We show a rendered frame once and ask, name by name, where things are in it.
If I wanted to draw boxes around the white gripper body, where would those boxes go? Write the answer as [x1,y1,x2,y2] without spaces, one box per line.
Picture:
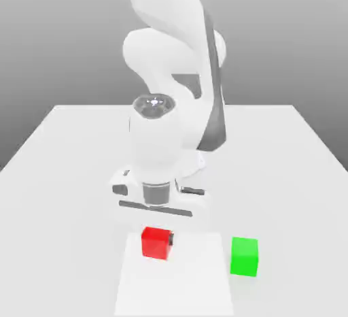
[116,197,208,229]

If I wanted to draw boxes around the small red cube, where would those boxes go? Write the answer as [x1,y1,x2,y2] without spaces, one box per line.
[141,226,175,261]

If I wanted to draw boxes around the small green cube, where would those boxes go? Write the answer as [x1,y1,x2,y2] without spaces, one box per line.
[230,236,259,278]

